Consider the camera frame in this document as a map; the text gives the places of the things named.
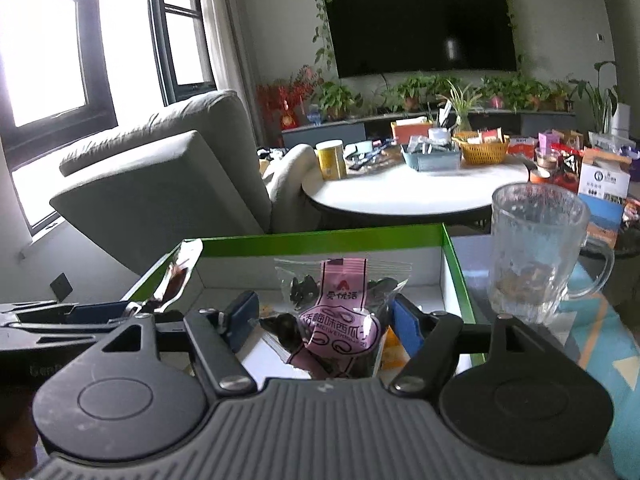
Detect small potted plant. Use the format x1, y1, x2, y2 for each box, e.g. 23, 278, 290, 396
395, 75, 441, 111

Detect dark round coffee table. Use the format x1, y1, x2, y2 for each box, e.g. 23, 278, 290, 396
525, 160, 640, 266

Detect purple snack packet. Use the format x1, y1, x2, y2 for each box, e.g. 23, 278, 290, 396
274, 257, 417, 381

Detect grey television cabinet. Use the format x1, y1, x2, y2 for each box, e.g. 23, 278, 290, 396
281, 110, 577, 151

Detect large black framed window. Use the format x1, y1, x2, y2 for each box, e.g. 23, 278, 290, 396
0, 0, 118, 131

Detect teal patterned table mat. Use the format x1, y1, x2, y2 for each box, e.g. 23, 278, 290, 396
450, 235, 640, 480

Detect green ivy vine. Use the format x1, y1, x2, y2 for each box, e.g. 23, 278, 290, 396
310, 0, 523, 73

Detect tall leafy floor plant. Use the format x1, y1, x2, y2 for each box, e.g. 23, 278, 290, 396
570, 60, 621, 133

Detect red flower decoration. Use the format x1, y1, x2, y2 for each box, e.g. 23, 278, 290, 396
257, 66, 323, 128

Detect leafy potted plant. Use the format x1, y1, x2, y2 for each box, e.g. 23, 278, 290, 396
317, 80, 361, 121

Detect white air purifier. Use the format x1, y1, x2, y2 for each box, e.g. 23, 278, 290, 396
611, 102, 632, 136

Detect narrow black framed window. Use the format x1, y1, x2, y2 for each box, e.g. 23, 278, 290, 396
147, 0, 218, 106

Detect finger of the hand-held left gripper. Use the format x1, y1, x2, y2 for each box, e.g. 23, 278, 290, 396
0, 301, 153, 333
0, 331, 108, 347

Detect white curtain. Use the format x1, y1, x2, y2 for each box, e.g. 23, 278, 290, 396
200, 0, 261, 151

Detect blue grey plastic tray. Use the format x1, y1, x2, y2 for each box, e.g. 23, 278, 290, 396
401, 141, 462, 172

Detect clear plastic bags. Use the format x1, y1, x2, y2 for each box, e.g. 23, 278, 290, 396
589, 130, 638, 153

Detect row of potted plants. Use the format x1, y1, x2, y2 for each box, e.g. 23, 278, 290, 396
480, 75, 576, 111

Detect blue white carton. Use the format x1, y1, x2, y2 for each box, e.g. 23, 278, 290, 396
577, 147, 633, 241

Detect glass mug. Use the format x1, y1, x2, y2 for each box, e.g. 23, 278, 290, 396
487, 183, 615, 325

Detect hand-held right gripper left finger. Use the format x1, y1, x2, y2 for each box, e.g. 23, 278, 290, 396
102, 290, 260, 395

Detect yellow can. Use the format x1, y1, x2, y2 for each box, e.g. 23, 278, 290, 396
316, 141, 348, 181

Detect grey armchair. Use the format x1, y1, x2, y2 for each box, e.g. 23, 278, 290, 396
50, 89, 273, 273

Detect silver brown snack packet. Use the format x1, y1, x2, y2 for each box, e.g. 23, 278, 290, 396
149, 239, 205, 317

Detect cream cushion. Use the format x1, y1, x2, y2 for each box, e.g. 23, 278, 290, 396
260, 144, 321, 233

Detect jar with gold lid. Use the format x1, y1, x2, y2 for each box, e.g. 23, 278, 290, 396
535, 147, 562, 176

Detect green cardboard box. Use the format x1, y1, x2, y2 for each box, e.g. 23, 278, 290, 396
120, 222, 486, 376

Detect black television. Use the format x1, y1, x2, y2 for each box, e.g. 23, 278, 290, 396
322, 0, 518, 80

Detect spider plant in vase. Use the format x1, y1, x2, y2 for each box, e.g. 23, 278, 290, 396
437, 80, 481, 133

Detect white round table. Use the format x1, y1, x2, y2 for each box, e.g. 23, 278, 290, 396
301, 152, 531, 221

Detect wicker basket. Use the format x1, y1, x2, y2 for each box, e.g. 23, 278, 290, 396
457, 132, 511, 166

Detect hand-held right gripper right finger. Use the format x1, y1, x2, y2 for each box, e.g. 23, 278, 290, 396
390, 294, 541, 395

